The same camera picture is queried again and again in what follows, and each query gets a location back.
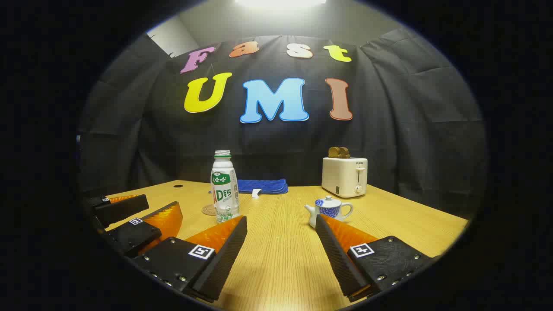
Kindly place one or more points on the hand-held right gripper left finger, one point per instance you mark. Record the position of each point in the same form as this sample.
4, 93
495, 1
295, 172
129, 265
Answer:
224, 259

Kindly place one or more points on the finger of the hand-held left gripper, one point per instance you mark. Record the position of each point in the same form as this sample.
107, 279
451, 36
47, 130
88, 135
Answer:
123, 209
129, 235

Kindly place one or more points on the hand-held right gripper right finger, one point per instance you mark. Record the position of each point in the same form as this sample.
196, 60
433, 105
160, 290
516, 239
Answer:
341, 263

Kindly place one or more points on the white blue floral teacup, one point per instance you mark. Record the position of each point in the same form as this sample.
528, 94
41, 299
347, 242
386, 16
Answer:
332, 212

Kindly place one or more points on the white plastic water bottle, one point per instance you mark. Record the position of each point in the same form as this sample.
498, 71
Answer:
224, 181

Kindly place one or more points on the blue folded towel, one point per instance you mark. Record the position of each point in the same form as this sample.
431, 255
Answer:
263, 186

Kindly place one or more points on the white toaster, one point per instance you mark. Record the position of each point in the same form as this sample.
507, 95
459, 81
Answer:
341, 177

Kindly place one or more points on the brown toast slice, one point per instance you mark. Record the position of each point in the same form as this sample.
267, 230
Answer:
345, 153
333, 152

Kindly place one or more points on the black backdrop cloth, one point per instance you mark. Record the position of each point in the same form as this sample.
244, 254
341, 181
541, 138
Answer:
389, 129

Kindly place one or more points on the ceiling light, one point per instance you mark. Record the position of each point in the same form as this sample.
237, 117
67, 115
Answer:
281, 3

